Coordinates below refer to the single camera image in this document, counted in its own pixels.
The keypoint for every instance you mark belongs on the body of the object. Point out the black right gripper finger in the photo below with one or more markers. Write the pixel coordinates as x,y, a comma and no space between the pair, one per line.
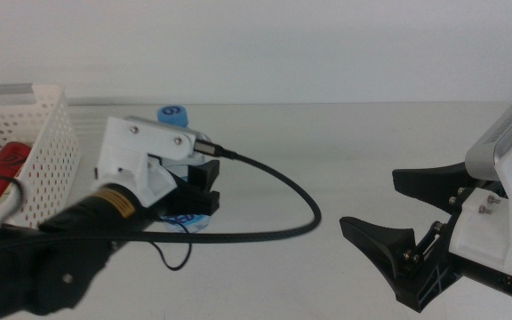
380,249
434,184

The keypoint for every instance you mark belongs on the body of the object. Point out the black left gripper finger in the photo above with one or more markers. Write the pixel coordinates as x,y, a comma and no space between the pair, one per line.
206,173
198,203

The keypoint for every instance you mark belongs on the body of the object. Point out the clear water bottle blue label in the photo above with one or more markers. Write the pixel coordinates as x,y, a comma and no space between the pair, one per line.
173,114

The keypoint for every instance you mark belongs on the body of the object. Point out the red soda can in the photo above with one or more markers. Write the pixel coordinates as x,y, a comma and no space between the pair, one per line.
5,169

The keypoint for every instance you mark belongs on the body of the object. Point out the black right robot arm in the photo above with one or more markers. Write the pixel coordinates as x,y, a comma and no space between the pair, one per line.
505,286

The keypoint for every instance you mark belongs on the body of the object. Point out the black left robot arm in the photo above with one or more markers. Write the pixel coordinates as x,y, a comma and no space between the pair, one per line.
38,266

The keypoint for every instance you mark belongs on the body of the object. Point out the white perforated plastic basket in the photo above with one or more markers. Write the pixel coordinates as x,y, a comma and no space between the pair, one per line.
51,169

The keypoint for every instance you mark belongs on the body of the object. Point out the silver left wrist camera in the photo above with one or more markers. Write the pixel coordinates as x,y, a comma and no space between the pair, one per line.
202,144

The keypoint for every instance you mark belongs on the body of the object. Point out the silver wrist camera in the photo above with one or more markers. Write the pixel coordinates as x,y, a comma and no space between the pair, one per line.
202,144
491,151

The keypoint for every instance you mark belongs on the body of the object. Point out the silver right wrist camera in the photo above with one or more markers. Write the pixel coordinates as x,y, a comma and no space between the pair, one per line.
491,151

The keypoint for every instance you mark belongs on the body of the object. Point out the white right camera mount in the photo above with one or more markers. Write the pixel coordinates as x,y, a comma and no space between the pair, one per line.
496,231

